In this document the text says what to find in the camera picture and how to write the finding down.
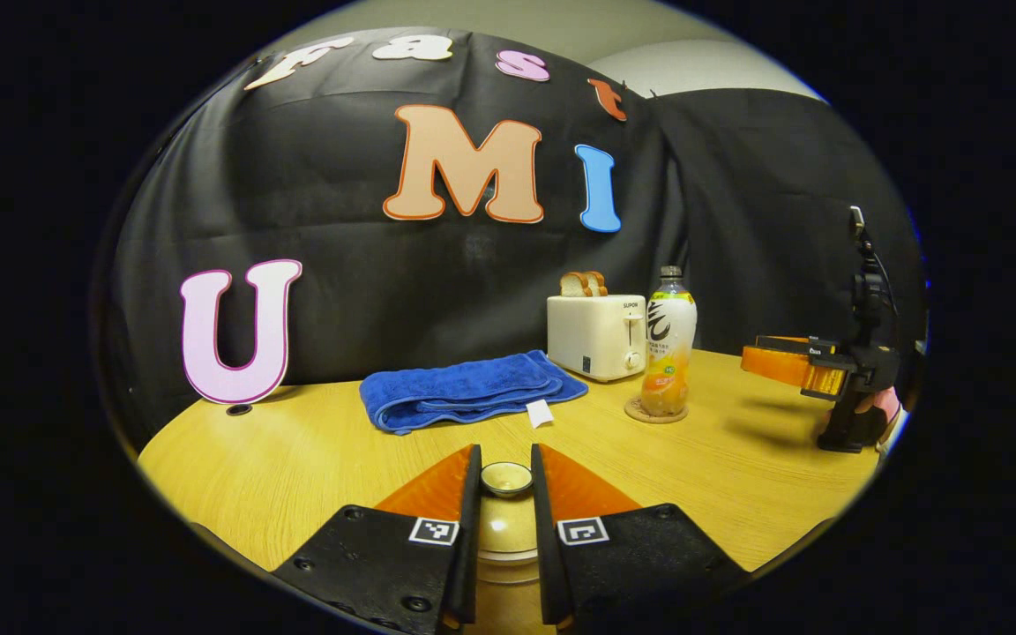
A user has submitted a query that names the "white toaster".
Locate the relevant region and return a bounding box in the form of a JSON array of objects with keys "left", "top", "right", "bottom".
[{"left": 547, "top": 295, "right": 648, "bottom": 383}]

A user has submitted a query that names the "round cork coaster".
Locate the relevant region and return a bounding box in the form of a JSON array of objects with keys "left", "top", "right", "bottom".
[{"left": 624, "top": 395, "right": 690, "bottom": 425}]

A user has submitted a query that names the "black backdrop cloth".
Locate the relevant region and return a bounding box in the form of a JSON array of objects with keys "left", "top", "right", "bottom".
[{"left": 98, "top": 26, "right": 928, "bottom": 444}]

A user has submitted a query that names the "cream teacup lid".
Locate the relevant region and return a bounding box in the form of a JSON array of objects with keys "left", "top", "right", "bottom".
[{"left": 472, "top": 461, "right": 543, "bottom": 557}]

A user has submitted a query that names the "clear water bottle white label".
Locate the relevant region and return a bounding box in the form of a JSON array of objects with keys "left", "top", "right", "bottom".
[{"left": 640, "top": 265, "right": 699, "bottom": 418}]

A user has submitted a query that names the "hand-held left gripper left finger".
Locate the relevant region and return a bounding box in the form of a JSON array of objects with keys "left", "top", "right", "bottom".
[{"left": 270, "top": 444, "right": 482, "bottom": 635}]

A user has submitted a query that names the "blue folded towel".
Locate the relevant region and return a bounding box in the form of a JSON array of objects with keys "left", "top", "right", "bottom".
[{"left": 359, "top": 350, "right": 590, "bottom": 437}]

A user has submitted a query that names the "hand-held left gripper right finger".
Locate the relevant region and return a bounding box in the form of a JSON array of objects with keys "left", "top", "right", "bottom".
[{"left": 530, "top": 444, "right": 751, "bottom": 634}]

